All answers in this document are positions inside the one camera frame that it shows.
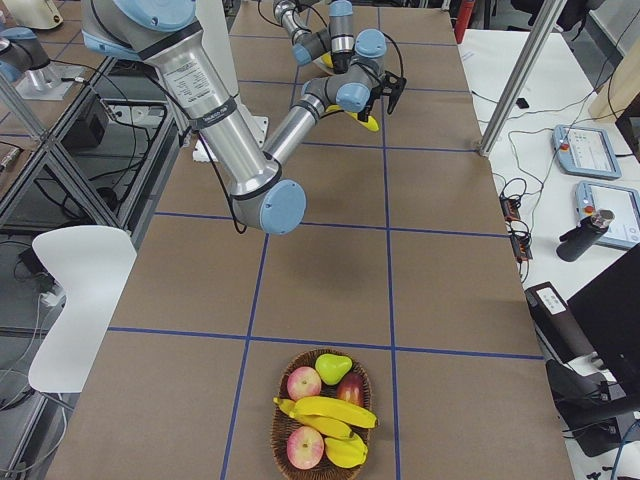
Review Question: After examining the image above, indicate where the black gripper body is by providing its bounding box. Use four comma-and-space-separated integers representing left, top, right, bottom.
357, 82, 384, 120
331, 50, 353, 74

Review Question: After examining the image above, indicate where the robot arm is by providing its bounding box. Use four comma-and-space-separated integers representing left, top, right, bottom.
273, 1, 355, 74
81, 1, 387, 235

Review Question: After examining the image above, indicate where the grey square plate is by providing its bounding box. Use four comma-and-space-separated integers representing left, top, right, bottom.
312, 52, 336, 76

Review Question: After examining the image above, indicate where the red cylinder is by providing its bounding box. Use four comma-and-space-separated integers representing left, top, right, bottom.
454, 0, 475, 44

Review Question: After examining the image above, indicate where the orange circuit board upper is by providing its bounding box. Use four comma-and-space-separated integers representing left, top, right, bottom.
500, 197, 521, 222

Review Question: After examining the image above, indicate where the orange circuit board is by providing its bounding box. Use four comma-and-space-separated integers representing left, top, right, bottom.
500, 197, 521, 222
510, 235, 533, 263

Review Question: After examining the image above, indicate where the orange circuit board lower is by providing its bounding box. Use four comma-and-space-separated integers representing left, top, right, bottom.
510, 235, 533, 263

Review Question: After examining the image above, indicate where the far teach pendant tablet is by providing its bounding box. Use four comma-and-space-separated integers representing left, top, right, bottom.
552, 124, 622, 180

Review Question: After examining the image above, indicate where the teach pendant tablet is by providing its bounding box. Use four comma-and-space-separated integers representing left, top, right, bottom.
575, 181, 639, 250
552, 124, 622, 180

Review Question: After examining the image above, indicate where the green pear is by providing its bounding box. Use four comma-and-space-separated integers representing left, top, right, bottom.
314, 353, 353, 386

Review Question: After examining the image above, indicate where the near teach pendant tablet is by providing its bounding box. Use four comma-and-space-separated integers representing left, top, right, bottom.
575, 181, 639, 250

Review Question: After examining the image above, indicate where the black box with label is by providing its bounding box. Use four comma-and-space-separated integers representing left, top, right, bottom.
525, 282, 595, 363

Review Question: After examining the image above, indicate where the red mango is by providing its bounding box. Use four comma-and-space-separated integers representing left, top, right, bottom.
336, 372, 364, 407

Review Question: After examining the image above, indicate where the pink apple rear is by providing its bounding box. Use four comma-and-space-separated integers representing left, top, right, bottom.
287, 366, 322, 401

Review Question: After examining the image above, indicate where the pink apple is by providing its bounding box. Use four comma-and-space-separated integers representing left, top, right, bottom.
287, 366, 322, 401
286, 426, 324, 470

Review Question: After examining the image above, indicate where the yellow banana upper bunch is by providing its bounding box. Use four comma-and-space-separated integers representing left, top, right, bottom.
288, 396, 378, 428

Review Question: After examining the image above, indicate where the white chair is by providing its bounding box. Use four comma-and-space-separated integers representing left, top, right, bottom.
28, 225, 137, 394

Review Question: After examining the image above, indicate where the black monitor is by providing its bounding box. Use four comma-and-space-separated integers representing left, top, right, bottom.
568, 246, 639, 393

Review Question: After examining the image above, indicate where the yellow banana short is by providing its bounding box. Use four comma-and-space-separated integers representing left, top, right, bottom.
324, 433, 368, 469

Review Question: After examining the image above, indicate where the pink apple front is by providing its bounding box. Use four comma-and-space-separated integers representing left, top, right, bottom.
286, 426, 324, 470

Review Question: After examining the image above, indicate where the monitor stand base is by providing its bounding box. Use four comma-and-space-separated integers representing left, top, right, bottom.
545, 360, 639, 457

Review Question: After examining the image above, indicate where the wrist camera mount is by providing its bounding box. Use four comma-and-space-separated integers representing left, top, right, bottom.
381, 71, 407, 115

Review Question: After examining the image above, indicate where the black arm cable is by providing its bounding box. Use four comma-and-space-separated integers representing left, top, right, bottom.
382, 37, 407, 81

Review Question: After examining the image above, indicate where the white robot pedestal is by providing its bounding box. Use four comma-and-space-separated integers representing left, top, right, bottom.
163, 1, 279, 183

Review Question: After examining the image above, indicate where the aluminium frame post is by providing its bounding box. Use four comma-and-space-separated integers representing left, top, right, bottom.
478, 0, 566, 157

